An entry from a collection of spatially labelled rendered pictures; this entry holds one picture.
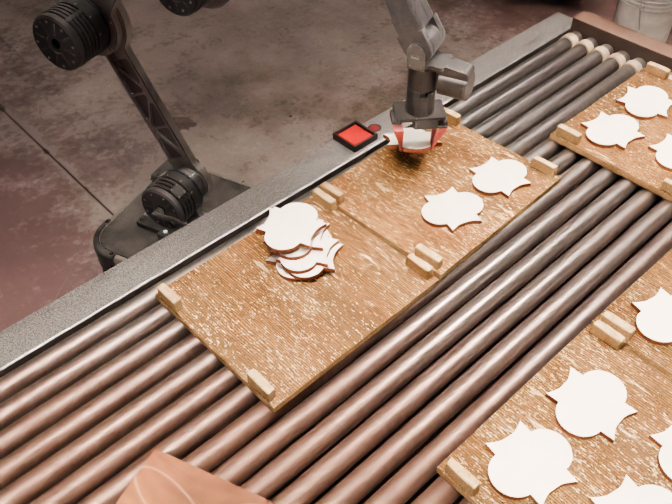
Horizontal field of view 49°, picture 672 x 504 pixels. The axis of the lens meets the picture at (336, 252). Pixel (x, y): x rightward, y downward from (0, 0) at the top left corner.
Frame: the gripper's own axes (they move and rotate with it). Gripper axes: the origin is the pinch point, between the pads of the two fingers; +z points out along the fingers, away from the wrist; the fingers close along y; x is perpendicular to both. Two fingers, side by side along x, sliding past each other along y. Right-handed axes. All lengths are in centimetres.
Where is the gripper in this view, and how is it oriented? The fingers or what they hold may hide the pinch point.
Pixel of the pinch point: (416, 145)
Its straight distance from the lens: 157.5
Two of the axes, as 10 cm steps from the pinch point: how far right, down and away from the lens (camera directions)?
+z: 0.0, 7.1, 7.1
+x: -0.9, -7.0, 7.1
